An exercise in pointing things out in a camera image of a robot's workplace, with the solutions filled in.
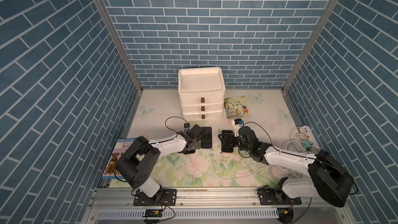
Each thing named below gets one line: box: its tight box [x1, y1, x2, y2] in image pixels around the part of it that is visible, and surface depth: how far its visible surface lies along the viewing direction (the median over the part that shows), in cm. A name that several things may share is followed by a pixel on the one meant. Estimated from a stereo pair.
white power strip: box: [297, 124, 320, 150], surface depth 95 cm
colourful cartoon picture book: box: [223, 95, 252, 119], surface depth 111 cm
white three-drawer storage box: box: [178, 66, 226, 121], surface depth 95 cm
